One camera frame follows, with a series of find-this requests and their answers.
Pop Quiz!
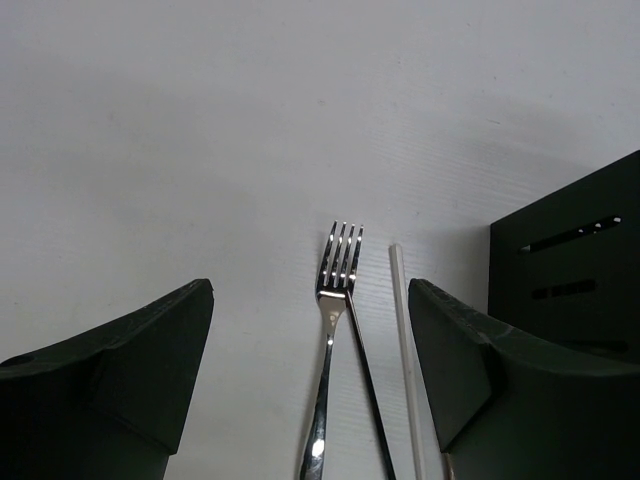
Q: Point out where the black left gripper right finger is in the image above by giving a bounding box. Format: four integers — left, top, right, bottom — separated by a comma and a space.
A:
409, 279, 639, 479

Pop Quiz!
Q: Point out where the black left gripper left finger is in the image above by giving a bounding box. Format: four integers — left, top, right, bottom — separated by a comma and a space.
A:
1, 279, 214, 479

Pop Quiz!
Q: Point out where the silver metal fork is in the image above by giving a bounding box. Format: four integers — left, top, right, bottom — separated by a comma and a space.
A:
299, 221, 364, 480

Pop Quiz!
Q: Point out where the black utensil container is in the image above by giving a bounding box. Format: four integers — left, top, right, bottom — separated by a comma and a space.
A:
488, 152, 639, 364

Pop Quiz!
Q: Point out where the black chopstick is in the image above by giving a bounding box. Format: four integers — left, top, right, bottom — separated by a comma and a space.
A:
346, 293, 396, 480

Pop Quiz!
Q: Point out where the white chopstick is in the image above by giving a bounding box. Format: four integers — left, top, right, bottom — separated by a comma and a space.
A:
389, 244, 427, 479

